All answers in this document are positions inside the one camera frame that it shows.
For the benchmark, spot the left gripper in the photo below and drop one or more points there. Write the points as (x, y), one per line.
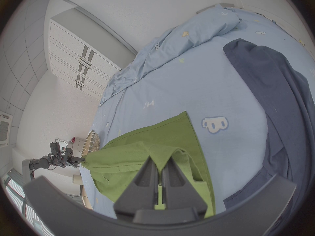
(72, 161)

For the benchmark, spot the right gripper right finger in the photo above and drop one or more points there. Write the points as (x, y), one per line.
(179, 190)

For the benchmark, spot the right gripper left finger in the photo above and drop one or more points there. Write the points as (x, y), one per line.
(140, 190)

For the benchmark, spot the green shorts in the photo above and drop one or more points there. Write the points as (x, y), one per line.
(147, 139)

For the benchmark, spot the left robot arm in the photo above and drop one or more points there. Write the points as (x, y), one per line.
(39, 162)

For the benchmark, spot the round woven basket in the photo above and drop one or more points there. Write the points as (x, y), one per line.
(92, 141)

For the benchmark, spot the bed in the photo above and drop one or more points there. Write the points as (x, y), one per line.
(196, 82)

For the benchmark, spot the dark blue garment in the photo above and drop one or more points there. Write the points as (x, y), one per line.
(278, 95)

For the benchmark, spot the pale chest of drawers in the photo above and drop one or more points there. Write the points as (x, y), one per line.
(79, 145)

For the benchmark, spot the window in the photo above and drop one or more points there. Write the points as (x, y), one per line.
(17, 195)

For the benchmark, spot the white ceiling air conditioner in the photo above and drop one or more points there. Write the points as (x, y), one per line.
(5, 130)

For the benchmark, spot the white wardrobe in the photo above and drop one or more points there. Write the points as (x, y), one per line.
(69, 55)

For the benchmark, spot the pale blue quilt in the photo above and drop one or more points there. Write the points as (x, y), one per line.
(172, 48)

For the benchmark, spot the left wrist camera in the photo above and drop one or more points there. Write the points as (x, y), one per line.
(69, 151)

